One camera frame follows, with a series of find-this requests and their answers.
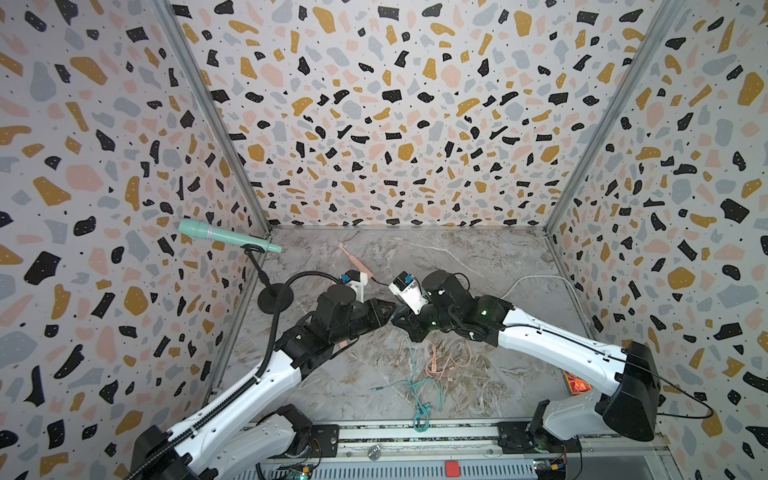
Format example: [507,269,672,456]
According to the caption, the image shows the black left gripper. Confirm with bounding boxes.
[335,298,403,348]

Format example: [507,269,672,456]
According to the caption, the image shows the mint green microphone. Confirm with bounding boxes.
[179,219,283,253]

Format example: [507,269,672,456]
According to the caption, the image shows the red smartphone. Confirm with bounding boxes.
[564,371,592,395]

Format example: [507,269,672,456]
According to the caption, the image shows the white power strip cable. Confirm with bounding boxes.
[500,274,592,328]

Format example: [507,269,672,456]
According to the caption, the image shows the red button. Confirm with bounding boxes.
[444,461,461,478]

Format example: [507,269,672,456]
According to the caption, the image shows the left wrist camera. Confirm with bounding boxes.
[341,270,369,302]

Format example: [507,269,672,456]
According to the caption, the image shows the metal base rail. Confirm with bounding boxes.
[225,419,680,479]

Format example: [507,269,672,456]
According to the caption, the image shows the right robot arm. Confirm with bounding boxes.
[389,270,668,442]

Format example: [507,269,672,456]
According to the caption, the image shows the pink toothbrush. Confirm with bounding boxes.
[338,243,374,280]

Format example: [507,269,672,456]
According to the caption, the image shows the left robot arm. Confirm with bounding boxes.
[128,276,406,479]

